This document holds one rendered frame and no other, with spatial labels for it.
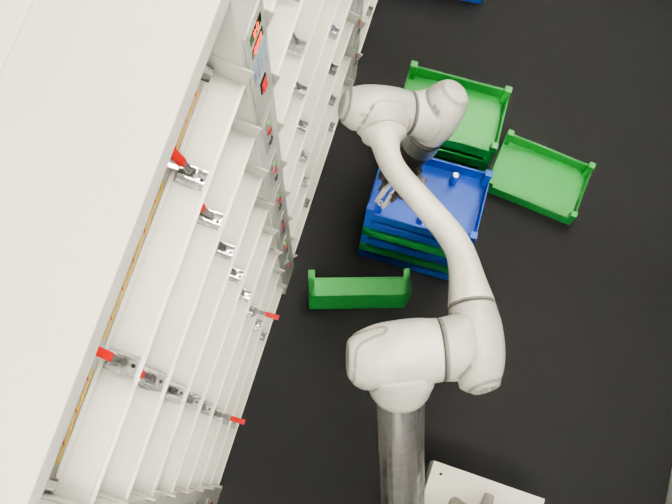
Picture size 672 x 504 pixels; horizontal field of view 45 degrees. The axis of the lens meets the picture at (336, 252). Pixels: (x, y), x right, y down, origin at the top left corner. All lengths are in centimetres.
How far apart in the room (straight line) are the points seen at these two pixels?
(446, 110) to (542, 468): 122
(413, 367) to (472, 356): 12
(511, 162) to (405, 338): 127
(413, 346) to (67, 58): 92
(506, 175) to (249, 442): 119
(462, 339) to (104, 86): 95
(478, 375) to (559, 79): 153
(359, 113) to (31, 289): 107
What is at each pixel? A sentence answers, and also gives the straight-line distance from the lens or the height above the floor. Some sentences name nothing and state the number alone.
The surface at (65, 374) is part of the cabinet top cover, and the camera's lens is 86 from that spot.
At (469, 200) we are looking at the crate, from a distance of 228.
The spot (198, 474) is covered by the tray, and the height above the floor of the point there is 50.
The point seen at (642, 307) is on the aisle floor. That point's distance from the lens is 277.
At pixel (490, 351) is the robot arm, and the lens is 165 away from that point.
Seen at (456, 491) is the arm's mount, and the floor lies 27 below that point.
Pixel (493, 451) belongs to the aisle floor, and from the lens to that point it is 258.
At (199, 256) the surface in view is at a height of 127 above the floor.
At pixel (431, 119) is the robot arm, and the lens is 187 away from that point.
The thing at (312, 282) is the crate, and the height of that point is 20.
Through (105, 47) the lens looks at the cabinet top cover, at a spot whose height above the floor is 171.
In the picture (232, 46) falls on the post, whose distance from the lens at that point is 111.
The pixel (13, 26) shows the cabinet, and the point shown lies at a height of 171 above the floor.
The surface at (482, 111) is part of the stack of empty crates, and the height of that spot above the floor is 32.
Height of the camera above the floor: 253
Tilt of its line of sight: 75 degrees down
